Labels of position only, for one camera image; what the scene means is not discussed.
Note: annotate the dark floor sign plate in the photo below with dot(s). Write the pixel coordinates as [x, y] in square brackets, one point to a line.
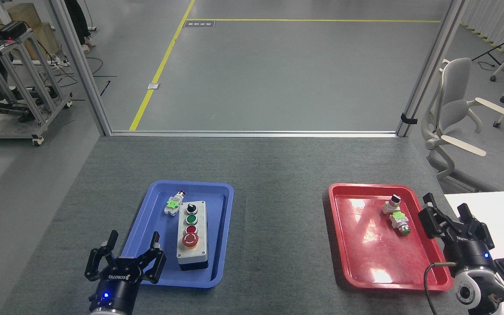
[199, 24]

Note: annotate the silver aluminium post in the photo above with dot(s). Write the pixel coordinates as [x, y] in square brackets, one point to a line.
[81, 65]
[431, 65]

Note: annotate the grey office chair with armrests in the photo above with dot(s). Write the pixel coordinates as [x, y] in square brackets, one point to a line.
[475, 162]

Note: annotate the red push button switch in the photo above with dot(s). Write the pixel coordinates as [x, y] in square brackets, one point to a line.
[173, 204]

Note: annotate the black clip on post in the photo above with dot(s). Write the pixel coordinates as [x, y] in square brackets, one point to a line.
[408, 118]

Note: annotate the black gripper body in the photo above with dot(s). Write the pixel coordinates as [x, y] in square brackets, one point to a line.
[470, 253]
[118, 286]

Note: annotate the brown cardboard box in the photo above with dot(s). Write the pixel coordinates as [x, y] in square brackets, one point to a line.
[42, 37]

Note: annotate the silver floor outlet plate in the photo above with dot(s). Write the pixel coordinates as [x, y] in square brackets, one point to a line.
[153, 86]

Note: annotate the blue plastic tray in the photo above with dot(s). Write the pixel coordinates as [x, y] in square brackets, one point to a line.
[164, 236]

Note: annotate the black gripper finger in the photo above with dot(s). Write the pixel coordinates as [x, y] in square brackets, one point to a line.
[156, 262]
[433, 223]
[477, 225]
[93, 262]

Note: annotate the green push button switch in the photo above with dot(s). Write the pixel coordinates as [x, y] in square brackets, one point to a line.
[400, 222]

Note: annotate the aluminium frame cart on wheels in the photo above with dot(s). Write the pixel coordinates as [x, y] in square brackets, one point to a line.
[24, 78]

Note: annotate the black selector switch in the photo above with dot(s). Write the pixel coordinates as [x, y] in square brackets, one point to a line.
[392, 204]

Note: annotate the red plastic tray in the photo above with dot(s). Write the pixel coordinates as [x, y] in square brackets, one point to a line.
[365, 245]

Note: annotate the grey control box with buttons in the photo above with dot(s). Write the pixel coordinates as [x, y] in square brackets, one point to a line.
[192, 253]

